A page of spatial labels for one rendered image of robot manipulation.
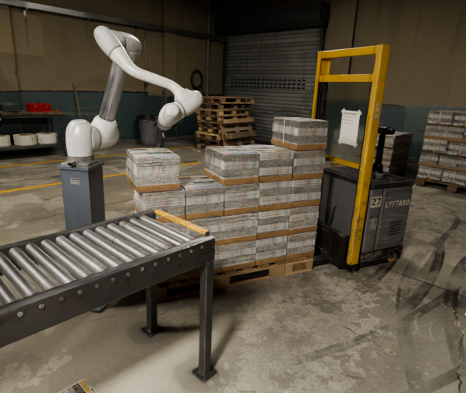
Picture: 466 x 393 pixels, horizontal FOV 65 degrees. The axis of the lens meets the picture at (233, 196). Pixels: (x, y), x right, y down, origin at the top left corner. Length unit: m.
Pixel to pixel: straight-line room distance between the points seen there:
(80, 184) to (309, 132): 1.68
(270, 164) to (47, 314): 1.85
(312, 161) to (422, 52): 6.13
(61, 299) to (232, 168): 1.56
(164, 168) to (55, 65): 6.95
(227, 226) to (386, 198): 1.44
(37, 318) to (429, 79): 8.19
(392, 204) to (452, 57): 5.54
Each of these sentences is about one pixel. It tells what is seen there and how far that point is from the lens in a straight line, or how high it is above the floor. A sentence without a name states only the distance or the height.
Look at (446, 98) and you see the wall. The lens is 8.60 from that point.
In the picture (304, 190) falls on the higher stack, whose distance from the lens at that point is 2.97.
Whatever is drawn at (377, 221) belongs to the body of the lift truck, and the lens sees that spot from 3.40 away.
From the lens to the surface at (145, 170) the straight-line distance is 2.39.
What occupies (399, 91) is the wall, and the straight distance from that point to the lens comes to 8.87.
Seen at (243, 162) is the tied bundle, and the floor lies 0.99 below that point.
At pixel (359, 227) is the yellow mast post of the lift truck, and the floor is 0.44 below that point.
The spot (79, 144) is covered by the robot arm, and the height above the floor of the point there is 1.13.
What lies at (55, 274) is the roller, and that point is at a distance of 1.58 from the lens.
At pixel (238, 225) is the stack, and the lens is 2.74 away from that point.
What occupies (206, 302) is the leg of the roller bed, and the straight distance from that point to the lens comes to 1.91.
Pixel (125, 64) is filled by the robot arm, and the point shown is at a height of 1.61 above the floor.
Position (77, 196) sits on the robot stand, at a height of 0.81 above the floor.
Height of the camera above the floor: 1.50
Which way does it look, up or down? 16 degrees down
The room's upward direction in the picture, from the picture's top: 2 degrees clockwise
